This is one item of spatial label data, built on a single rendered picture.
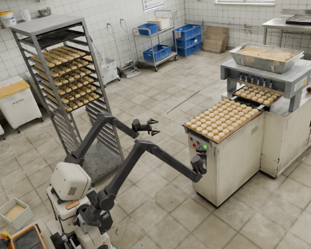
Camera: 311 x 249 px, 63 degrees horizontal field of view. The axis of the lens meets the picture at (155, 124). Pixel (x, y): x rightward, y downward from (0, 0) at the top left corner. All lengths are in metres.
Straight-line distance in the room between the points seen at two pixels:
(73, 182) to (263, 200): 1.97
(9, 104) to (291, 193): 4.13
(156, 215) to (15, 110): 3.03
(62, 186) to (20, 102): 3.34
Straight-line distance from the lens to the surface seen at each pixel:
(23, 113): 4.81
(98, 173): 3.14
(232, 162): 2.43
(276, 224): 2.71
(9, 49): 5.21
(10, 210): 3.42
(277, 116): 2.53
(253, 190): 2.92
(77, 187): 1.51
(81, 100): 2.72
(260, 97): 2.64
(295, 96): 2.49
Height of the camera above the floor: 2.18
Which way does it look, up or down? 33 degrees down
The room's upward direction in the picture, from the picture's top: 10 degrees counter-clockwise
